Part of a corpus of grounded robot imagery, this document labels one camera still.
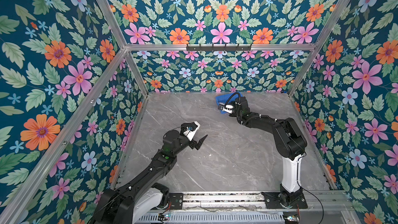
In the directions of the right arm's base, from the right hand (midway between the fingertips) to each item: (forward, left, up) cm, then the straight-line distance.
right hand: (232, 99), depth 100 cm
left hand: (-25, +19, +8) cm, 33 cm away
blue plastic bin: (-12, +6, +13) cm, 18 cm away
